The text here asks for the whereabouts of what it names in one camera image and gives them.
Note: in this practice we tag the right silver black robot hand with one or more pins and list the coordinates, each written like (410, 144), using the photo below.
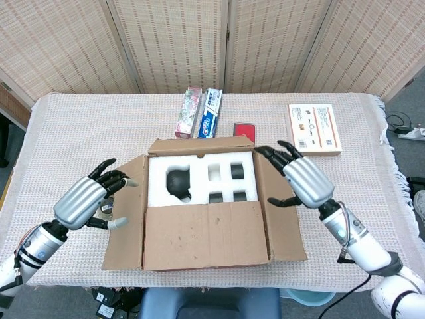
(308, 182)

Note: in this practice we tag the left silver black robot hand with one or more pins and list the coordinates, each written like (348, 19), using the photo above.
(78, 206)

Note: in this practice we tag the red cardboard box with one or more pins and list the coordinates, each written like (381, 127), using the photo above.
(206, 236)

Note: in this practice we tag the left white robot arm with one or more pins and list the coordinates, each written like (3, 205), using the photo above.
(36, 249)

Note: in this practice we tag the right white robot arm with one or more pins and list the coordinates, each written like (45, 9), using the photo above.
(365, 249)

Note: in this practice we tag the white orange product box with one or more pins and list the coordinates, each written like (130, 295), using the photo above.
(315, 133)

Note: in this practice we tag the glass jar with black lid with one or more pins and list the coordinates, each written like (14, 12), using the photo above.
(105, 209)

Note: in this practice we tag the black ceramic teacup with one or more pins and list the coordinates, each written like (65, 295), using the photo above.
(216, 198)
(240, 196)
(237, 171)

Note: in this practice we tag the beige woven tablecloth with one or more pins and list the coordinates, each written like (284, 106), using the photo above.
(83, 133)

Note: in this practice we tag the small red flat case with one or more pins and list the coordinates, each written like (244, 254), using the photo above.
(245, 131)

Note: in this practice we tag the black base equipment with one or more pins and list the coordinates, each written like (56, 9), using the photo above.
(106, 299)

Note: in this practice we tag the black ceramic teapot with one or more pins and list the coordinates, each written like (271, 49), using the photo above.
(177, 182)

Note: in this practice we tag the black floor object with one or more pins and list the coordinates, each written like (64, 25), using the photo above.
(416, 184)

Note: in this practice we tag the white foam insert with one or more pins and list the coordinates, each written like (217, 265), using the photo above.
(199, 186)

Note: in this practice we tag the light blue bucket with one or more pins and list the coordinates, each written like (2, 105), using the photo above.
(299, 295)

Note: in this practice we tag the white shoe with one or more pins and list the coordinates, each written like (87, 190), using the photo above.
(420, 206)

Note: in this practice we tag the white power strip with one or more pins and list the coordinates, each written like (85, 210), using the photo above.
(413, 133)

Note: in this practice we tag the blue toothpaste carton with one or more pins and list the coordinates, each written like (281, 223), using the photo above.
(208, 116)

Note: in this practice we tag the brown wooden furniture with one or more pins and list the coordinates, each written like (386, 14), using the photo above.
(11, 103)

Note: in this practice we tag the pink toothpaste carton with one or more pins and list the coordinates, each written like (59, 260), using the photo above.
(187, 113)

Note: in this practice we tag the blue padded chair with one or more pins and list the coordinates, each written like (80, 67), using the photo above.
(206, 304)

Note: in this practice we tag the woven folding screen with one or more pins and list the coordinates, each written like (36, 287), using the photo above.
(172, 43)

